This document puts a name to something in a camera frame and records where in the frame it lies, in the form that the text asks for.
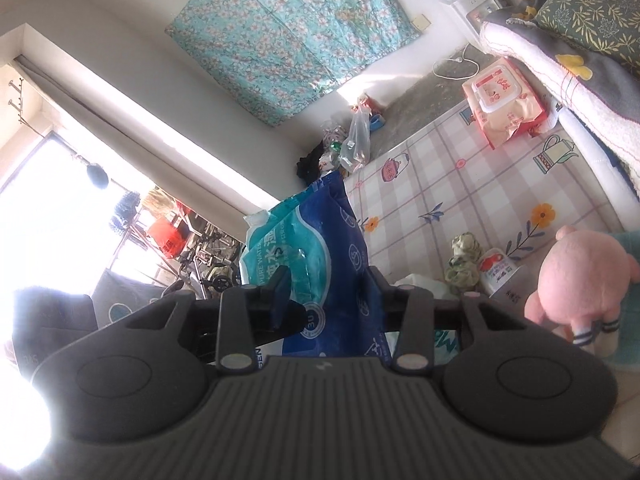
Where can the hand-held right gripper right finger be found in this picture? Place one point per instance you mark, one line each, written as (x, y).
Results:
(377, 285)

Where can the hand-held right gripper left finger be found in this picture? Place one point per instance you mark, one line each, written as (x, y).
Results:
(280, 285)

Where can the blue wet wipes pack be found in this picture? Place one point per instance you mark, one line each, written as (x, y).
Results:
(330, 240)

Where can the white plastic bag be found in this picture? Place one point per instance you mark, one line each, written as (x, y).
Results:
(420, 285)

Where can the green floral scrunchie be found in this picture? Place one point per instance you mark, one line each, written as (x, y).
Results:
(467, 244)
(460, 272)

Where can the white cup with red label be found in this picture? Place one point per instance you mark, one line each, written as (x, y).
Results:
(497, 270)

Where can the printed bed sheet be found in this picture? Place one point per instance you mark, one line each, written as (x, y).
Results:
(440, 180)

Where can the black cloth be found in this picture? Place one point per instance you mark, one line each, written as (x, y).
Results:
(307, 165)

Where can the red bag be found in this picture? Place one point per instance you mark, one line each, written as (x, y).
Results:
(165, 237)

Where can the clear plastic bag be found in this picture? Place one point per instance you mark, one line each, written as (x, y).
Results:
(357, 140)

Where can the blue hanging cloth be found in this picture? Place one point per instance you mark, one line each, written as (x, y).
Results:
(125, 212)

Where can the pink plush pig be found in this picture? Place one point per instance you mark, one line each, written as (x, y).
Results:
(580, 275)

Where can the dark hanging duster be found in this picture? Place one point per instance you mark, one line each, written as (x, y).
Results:
(97, 175)

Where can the red and pink wipes pack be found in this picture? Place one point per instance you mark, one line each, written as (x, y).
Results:
(500, 105)

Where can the white water dispenser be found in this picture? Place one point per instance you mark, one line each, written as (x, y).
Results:
(475, 10)

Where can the grey blanket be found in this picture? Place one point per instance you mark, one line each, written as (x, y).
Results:
(615, 90)

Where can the dark floral pillow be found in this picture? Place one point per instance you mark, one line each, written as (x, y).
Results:
(595, 10)

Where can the teal floral wall cloth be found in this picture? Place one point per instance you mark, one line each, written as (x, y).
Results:
(280, 35)

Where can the wall socket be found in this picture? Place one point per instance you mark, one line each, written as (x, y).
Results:
(421, 23)

